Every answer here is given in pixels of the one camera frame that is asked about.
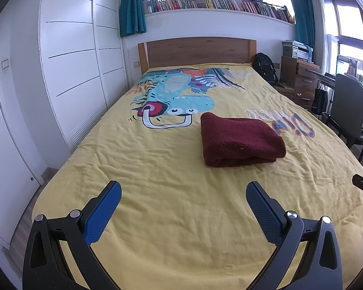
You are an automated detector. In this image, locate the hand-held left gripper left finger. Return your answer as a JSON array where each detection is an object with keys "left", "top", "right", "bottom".
[{"left": 23, "top": 181, "right": 122, "bottom": 290}]

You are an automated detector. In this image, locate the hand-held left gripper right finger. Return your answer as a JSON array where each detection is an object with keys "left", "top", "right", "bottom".
[{"left": 246, "top": 181, "right": 343, "bottom": 290}]

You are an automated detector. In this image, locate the maroon knit sweater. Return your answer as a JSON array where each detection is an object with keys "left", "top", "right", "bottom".
[{"left": 200, "top": 112, "right": 287, "bottom": 167}]

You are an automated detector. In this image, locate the yellow printed bedspread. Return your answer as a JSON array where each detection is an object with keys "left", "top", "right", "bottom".
[{"left": 32, "top": 63, "right": 363, "bottom": 290}]

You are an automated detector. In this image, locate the dark office chair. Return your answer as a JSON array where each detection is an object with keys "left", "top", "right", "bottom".
[{"left": 322, "top": 73, "right": 363, "bottom": 161}]

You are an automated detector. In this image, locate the black shopping bag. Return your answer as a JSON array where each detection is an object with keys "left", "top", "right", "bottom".
[{"left": 311, "top": 85, "right": 329, "bottom": 115}]

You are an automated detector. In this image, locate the desk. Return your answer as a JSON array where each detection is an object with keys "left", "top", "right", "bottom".
[{"left": 307, "top": 68, "right": 363, "bottom": 111}]

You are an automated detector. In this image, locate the brown wooden dresser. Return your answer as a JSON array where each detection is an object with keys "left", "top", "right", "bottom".
[{"left": 281, "top": 56, "right": 320, "bottom": 107}]

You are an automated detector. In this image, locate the black backpack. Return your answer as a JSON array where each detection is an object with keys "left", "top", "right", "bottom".
[{"left": 252, "top": 52, "right": 279, "bottom": 85}]

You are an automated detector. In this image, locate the white wardrobe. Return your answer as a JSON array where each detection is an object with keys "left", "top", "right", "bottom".
[{"left": 39, "top": 0, "right": 129, "bottom": 154}]

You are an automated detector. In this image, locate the white printer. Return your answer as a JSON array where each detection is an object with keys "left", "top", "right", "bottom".
[{"left": 282, "top": 40, "right": 314, "bottom": 62}]

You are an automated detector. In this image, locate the wooden headboard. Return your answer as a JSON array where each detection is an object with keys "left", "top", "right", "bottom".
[{"left": 138, "top": 37, "right": 257, "bottom": 76}]

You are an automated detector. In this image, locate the teal curtain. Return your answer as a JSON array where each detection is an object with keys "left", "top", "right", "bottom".
[
  {"left": 119, "top": 0, "right": 147, "bottom": 37},
  {"left": 287, "top": 0, "right": 317, "bottom": 55}
]

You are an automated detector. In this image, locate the row of books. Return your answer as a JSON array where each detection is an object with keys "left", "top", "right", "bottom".
[{"left": 142, "top": 0, "right": 295, "bottom": 24}]

